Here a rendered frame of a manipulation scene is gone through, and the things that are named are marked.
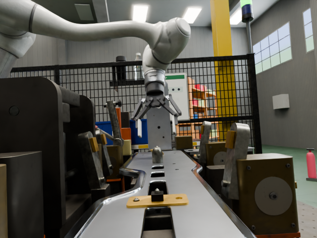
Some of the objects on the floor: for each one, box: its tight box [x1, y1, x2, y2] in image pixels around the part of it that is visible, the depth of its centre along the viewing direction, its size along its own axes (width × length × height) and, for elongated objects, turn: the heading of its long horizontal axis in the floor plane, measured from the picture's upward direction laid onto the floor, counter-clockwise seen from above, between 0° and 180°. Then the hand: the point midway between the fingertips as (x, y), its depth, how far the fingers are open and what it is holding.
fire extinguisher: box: [306, 148, 317, 182], centre depth 385 cm, size 24×24×58 cm
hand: (156, 132), depth 80 cm, fingers open, 13 cm apart
